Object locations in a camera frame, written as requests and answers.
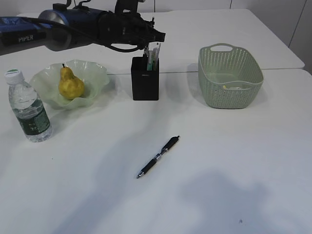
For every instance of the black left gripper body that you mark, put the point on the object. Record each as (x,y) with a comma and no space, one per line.
(125,28)

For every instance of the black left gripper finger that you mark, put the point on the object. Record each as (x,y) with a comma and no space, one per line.
(157,36)

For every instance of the clear plastic ruler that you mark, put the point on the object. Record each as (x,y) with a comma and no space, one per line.
(154,50)

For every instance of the black gel pen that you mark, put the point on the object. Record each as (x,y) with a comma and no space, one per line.
(151,26)
(173,140)

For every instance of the yellow utility knife pen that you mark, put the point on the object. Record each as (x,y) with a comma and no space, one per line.
(155,64)

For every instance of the mint green pen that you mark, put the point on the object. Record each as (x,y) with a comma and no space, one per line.
(150,65)

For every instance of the yellow pear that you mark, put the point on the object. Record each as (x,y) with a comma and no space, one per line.
(70,86)

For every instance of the clear plastic water bottle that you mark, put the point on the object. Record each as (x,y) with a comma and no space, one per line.
(28,107)

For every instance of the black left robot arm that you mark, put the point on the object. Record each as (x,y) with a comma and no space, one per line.
(62,28)

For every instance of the black square pen holder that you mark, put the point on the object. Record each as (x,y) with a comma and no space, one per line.
(145,84)

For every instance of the grey-green woven plastic basket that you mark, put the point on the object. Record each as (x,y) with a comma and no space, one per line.
(223,63)

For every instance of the pale green glass plate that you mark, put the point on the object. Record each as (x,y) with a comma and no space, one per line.
(93,75)

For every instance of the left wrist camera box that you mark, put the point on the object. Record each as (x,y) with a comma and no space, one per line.
(127,5)

